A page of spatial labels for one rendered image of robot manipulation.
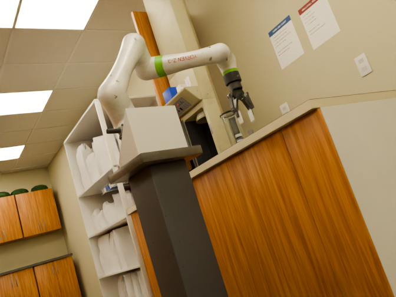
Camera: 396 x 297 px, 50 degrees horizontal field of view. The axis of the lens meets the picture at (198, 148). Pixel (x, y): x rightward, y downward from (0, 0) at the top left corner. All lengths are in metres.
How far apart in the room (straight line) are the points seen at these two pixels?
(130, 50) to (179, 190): 0.78
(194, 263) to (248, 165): 0.61
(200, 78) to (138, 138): 1.18
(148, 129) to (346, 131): 0.85
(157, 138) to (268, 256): 0.82
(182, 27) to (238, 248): 1.57
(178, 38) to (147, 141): 1.35
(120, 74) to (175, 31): 1.10
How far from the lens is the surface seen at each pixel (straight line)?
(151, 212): 1.83
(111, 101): 1.96
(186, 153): 1.84
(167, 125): 1.93
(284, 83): 2.87
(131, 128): 1.83
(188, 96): 2.84
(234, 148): 2.15
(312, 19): 2.73
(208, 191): 2.46
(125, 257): 3.98
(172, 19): 3.11
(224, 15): 3.33
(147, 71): 2.34
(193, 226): 1.83
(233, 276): 2.48
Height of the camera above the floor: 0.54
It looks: 12 degrees up
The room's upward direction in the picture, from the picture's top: 18 degrees counter-clockwise
